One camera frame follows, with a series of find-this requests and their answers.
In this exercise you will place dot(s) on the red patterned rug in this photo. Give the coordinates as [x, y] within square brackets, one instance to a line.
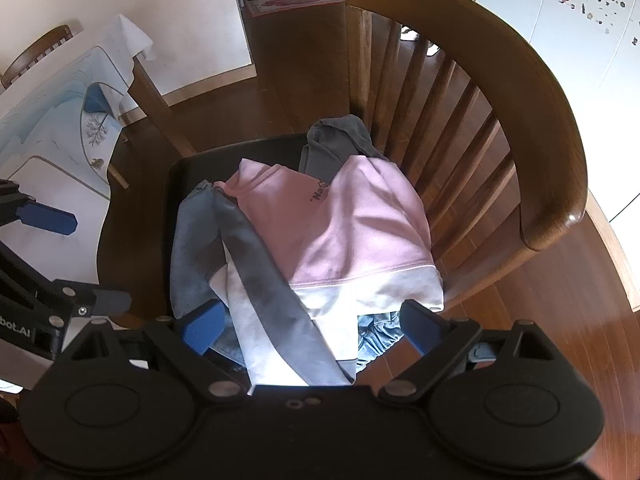
[295, 2]

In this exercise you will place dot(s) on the slatted wooden chair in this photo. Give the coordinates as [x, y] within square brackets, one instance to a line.
[35, 55]

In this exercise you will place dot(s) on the curved back wooden chair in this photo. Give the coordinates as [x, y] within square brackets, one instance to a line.
[540, 125]

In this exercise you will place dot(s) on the dark grey hoodie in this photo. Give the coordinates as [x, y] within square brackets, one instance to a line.
[330, 142]

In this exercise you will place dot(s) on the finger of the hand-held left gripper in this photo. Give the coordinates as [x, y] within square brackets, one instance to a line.
[47, 217]
[107, 302]

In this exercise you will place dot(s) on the white shoe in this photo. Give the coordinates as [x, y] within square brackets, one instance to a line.
[433, 49]

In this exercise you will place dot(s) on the pink grey white sweatshirt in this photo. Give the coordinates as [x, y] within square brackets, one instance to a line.
[350, 220]

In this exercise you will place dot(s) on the black seat cushion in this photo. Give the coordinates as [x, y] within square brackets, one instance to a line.
[150, 240]

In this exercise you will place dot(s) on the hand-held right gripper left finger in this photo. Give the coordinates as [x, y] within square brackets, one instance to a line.
[205, 329]

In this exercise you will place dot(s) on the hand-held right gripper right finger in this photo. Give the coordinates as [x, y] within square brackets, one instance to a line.
[422, 329]

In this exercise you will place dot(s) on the grey white sneaker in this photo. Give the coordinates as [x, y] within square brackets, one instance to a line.
[408, 33]

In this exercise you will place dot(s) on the blue jeans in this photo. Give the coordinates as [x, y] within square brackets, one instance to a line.
[190, 245]

